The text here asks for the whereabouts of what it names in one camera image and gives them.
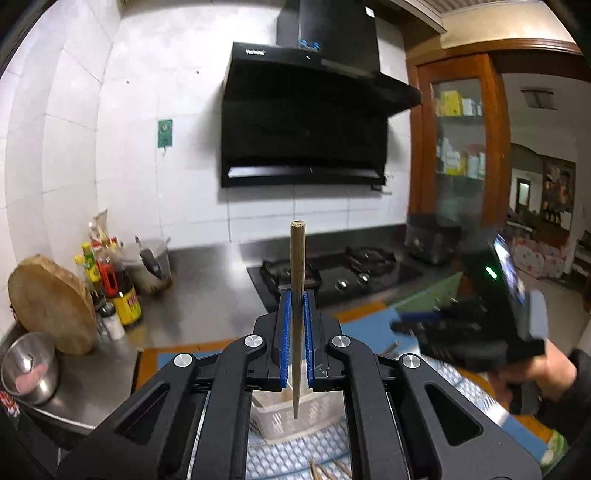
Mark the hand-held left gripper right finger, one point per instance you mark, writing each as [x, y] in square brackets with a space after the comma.
[310, 337]

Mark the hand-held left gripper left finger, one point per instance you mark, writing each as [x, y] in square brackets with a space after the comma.
[285, 337]

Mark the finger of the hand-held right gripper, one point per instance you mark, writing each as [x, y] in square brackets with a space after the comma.
[420, 317]
[415, 331]

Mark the tapered wooden chopstick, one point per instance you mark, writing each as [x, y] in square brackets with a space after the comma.
[298, 272]

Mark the white plastic utensil holder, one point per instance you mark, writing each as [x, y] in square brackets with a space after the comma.
[281, 422]

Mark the person's right hand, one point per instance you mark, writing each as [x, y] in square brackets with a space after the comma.
[549, 374]

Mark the green drawer cabinet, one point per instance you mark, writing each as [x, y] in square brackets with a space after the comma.
[429, 290]

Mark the blue patterned table mat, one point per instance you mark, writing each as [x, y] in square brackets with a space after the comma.
[369, 323]

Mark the black gas stove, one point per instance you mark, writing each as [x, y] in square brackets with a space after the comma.
[337, 274]

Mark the printed floral cloth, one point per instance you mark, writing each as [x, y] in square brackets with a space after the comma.
[540, 258]

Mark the black countertop appliance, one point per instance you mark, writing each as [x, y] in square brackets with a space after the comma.
[431, 240]

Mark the metal cooking pot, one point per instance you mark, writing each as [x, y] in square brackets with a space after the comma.
[147, 267]

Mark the dark sauce bottle yellow label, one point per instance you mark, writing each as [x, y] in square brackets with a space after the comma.
[125, 300]

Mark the small white shaker bottle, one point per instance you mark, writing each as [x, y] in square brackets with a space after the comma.
[112, 325]

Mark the wooden glass door cabinet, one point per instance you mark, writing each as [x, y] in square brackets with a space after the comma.
[496, 138]

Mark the red capped sauce bottle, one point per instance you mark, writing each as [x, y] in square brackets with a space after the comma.
[107, 281]

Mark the green yellow condiment bottle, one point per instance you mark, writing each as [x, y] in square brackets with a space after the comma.
[90, 265]

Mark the yellow box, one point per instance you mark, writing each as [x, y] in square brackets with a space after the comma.
[450, 102]

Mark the clear plastic food bag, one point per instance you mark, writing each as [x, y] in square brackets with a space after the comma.
[99, 226]

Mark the black range hood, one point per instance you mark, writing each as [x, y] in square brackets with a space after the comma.
[300, 115]

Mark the round wooden cutting board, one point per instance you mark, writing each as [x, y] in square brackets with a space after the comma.
[51, 304]

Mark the stainless steel bowl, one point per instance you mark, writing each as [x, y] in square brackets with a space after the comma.
[27, 369]

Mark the green wall sticker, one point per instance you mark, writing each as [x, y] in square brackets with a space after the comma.
[165, 133]

